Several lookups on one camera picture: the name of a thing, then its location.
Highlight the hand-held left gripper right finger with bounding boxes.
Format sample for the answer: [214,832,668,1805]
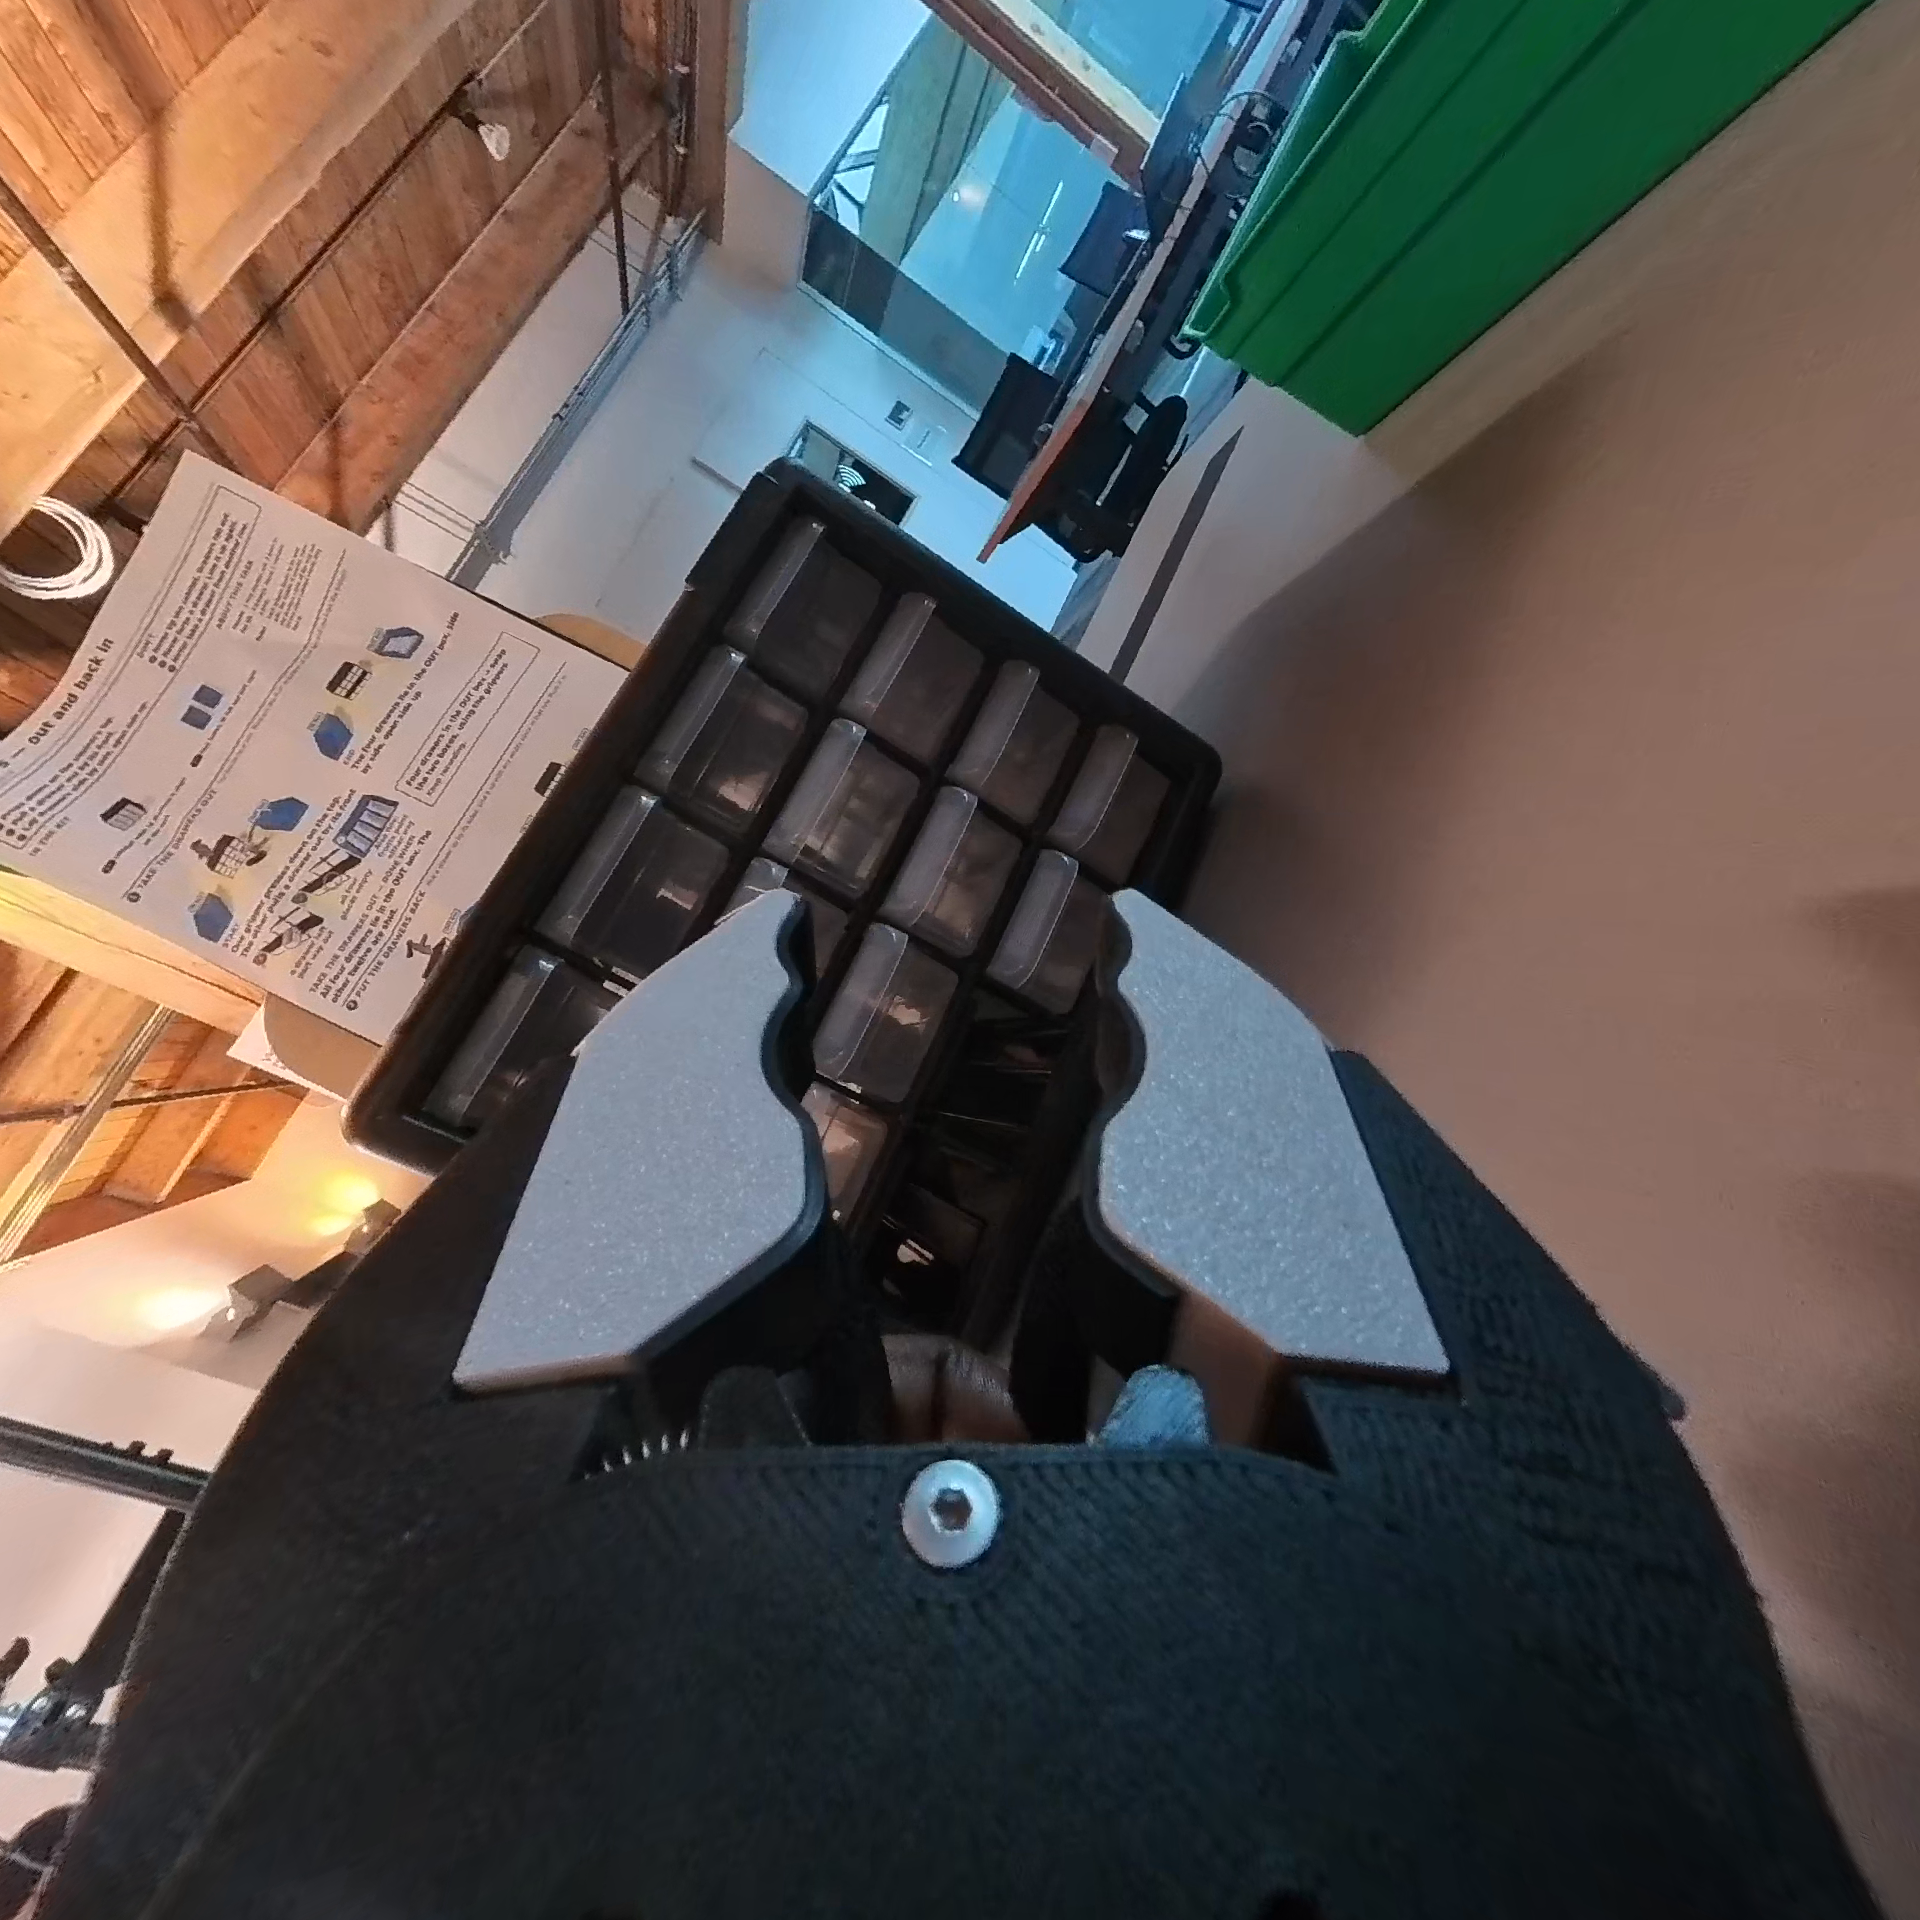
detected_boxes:
[1090,887,1457,1456]

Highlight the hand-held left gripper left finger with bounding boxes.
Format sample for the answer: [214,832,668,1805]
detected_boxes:
[446,893,830,1393]

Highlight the rows of clear cabinet drawers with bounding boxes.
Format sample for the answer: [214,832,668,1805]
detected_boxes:
[428,515,1178,1201]

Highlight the black drawer cabinet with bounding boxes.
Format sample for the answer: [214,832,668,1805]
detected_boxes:
[343,459,1226,1335]

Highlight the instruction poster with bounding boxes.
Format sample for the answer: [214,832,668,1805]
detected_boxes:
[0,451,635,1050]

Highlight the black stand pole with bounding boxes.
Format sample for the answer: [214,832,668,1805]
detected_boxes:
[0,1415,213,1509]

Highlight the wooden office desk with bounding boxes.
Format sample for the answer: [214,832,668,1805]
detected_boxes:
[977,225,1202,569]

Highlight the black office chair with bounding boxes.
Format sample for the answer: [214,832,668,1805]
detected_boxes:
[952,352,1190,569]

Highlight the green plastic bin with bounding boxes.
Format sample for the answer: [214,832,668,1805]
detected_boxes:
[1175,0,1880,442]

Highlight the black wall sign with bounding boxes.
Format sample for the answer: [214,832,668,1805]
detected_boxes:
[800,421,920,521]

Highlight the white coiled cable ring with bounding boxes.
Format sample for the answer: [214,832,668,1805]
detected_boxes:
[0,501,116,603]

